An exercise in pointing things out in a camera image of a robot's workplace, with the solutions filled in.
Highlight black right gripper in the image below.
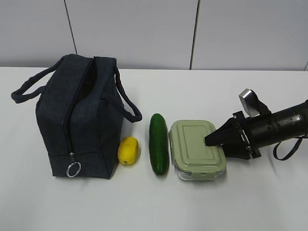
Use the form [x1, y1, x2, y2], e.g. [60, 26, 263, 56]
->
[205, 111, 279, 160]

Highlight glass container green lid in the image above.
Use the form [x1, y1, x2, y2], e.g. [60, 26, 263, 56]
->
[169, 120, 226, 181]

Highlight green cucumber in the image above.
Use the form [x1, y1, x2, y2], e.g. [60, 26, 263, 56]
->
[149, 113, 169, 176]

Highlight yellow lemon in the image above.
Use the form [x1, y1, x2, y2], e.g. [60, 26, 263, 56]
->
[117, 137, 139, 165]

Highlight dark blue lunch bag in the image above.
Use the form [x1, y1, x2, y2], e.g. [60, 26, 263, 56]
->
[11, 54, 142, 179]

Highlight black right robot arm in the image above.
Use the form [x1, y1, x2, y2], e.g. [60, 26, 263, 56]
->
[205, 101, 308, 161]

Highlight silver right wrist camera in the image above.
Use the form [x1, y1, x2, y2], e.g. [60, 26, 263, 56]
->
[239, 89, 261, 117]

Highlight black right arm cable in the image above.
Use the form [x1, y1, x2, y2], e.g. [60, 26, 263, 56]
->
[255, 95, 308, 161]

